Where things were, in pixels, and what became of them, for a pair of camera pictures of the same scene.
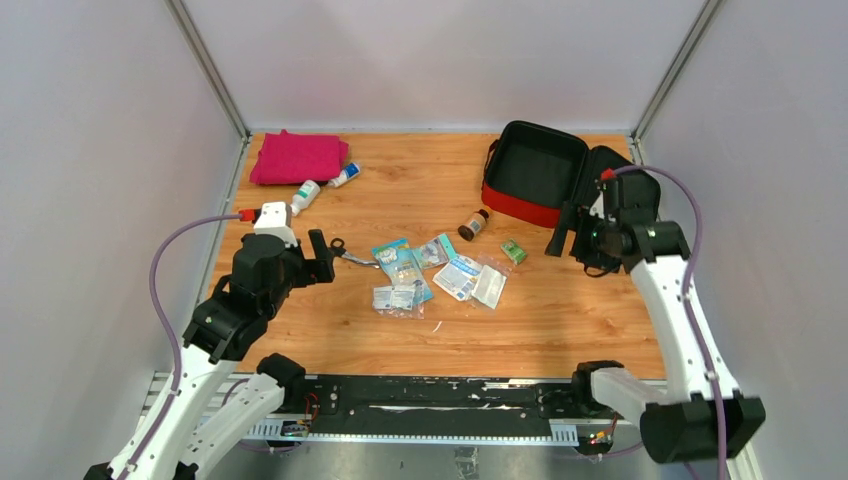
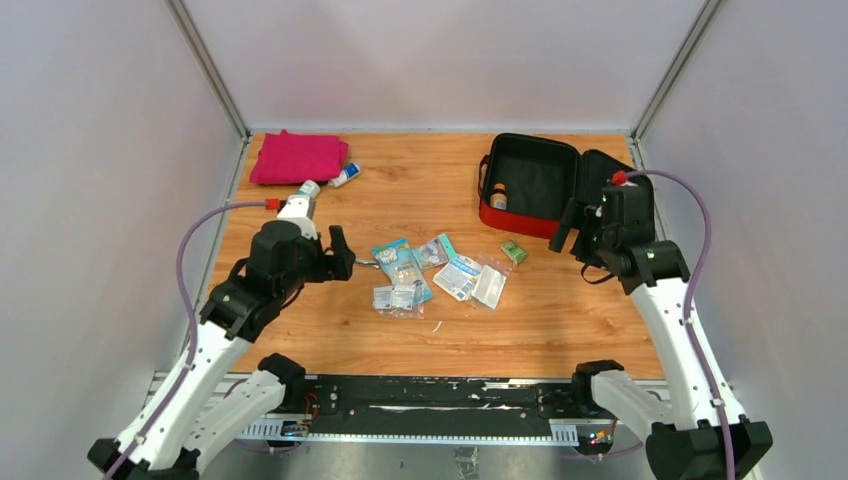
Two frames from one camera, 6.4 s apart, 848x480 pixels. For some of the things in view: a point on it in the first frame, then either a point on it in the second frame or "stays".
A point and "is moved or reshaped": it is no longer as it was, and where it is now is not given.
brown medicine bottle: (467, 231) -> (499, 198)
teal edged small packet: (436, 252) stays
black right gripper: (568, 220) stays
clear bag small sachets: (400, 300) stays
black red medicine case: (532, 167) is moved or reshaped
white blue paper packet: (457, 277) stays
